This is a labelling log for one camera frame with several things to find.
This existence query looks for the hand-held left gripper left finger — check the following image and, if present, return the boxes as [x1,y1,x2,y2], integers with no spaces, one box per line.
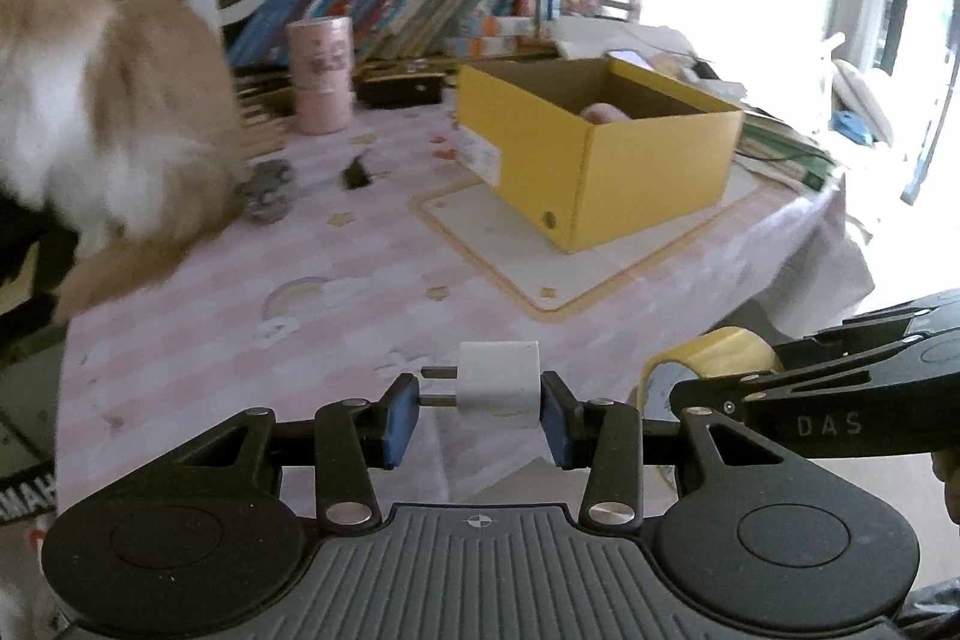
[161,372,421,528]

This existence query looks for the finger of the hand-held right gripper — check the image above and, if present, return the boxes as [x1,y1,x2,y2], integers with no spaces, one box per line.
[670,334,960,420]
[772,289,960,372]

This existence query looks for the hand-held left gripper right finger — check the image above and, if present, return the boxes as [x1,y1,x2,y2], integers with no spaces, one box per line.
[540,370,788,528]

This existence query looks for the yellow tape roll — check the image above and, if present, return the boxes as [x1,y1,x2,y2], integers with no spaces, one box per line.
[634,326,785,495]

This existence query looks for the white charger plug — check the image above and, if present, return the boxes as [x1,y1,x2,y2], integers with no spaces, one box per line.
[420,340,542,431]

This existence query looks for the yellow cardboard box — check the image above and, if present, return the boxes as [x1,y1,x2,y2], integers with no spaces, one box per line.
[455,56,745,255]

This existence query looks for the pink checked cloth desktop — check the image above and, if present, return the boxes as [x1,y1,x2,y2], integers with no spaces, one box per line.
[56,47,875,536]

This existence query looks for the green book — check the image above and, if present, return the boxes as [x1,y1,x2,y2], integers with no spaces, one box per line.
[739,111,837,187]

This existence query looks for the small blue item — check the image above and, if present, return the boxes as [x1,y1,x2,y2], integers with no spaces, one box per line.
[836,111,875,146]

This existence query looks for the cream desk mat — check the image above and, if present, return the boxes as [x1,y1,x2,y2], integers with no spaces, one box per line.
[409,160,796,315]

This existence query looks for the black binder clip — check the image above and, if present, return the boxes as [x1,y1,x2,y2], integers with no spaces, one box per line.
[341,152,376,191]

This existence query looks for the small toy figure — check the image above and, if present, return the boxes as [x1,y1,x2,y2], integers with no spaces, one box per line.
[236,158,297,225]

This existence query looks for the dark wooden box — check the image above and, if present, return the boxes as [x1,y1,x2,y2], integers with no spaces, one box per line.
[354,61,445,110]

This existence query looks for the wooden chessboard box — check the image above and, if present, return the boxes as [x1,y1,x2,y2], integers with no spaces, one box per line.
[232,74,290,154]

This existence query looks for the pink cartoon canister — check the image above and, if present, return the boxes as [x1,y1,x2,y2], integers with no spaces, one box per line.
[286,16,355,135]

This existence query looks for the orange white small box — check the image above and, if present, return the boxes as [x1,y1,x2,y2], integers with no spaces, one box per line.
[446,36,518,58]

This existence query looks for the white printed paper sheets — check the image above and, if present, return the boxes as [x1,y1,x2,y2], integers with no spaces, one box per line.
[551,17,698,60]

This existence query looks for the black electronic keyboard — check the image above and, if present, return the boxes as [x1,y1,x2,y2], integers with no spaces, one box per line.
[0,452,61,528]

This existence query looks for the long row of books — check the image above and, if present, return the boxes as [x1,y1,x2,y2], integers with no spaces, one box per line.
[225,0,526,71]

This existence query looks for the fluffy cream cat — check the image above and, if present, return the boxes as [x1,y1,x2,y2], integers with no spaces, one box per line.
[0,0,248,319]

